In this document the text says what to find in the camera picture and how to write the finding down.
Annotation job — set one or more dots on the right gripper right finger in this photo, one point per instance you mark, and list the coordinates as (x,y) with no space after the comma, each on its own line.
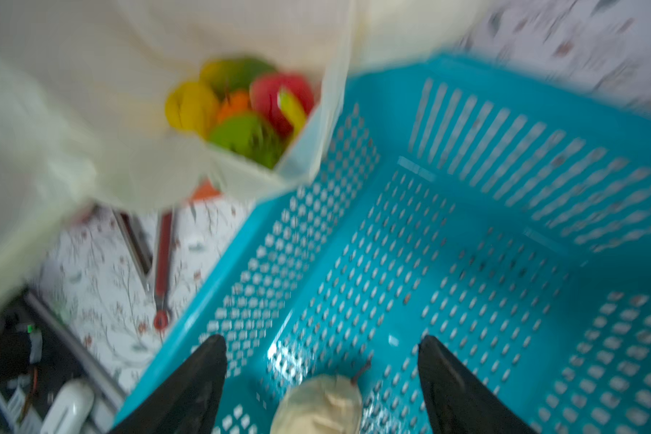
(456,401)

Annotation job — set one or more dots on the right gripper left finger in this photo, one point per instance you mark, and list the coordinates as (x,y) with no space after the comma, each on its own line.
(188,401)

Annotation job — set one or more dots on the beige pear fruit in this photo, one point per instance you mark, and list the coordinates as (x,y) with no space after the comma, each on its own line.
(322,404)

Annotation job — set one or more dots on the green bumpy fruit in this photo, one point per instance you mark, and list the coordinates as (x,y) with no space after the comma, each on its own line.
(249,135)

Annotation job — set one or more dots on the yellow round fruit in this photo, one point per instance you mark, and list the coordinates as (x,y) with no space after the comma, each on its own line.
(192,107)

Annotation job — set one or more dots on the small orange fruit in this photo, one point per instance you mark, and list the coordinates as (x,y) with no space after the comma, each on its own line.
(235,103)

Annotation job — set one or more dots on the cream plastic bag orange print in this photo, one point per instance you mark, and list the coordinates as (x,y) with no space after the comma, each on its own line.
(83,86)

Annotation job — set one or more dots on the yellow banana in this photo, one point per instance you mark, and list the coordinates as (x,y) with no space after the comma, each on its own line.
(292,110)

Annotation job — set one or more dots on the red bumpy fruit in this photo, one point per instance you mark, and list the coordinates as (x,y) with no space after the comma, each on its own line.
(264,98)

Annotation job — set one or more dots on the green yellow mango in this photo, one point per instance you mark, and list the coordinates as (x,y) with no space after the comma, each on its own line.
(228,75)

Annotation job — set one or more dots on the teal plastic basket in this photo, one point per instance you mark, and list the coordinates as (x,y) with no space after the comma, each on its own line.
(509,219)

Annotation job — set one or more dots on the red metal kitchen tongs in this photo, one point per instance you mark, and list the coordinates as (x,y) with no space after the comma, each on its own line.
(153,268)

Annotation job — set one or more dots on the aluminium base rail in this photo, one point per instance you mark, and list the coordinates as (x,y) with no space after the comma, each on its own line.
(49,382)

